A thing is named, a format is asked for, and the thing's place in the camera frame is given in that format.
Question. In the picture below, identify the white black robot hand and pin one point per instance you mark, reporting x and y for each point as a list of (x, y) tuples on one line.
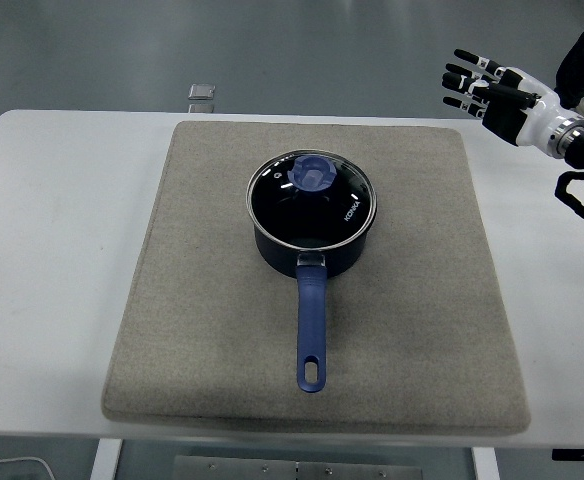
[(537, 107)]

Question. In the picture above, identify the glass pot lid blue knob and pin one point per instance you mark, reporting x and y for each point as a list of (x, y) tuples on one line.
[(312, 200)]

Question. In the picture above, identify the small silver floor outlet plate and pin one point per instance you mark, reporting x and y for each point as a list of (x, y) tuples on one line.
[(201, 108)]

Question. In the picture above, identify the black table control panel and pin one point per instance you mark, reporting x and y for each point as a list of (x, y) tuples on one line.
[(582, 455)]

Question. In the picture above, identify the white table leg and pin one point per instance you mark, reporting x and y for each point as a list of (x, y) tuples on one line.
[(106, 460), (484, 465)]

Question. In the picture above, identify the beige fabric mat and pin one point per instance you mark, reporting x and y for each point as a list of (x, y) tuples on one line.
[(197, 300)]

